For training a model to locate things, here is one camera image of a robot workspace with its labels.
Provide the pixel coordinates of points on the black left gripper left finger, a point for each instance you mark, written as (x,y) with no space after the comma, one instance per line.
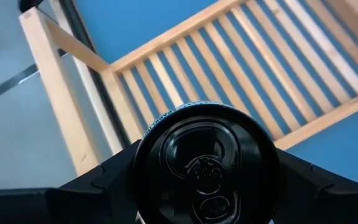
(57,205)

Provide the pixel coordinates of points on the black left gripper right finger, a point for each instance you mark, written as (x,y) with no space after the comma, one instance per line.
(322,205)

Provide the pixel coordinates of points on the white Celsius can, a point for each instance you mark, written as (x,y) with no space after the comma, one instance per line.
(204,161)

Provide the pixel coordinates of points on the wooden slatted shelf rack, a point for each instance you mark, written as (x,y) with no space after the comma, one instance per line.
(64,102)

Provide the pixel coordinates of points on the black table frame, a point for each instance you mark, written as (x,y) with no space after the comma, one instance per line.
(114,115)

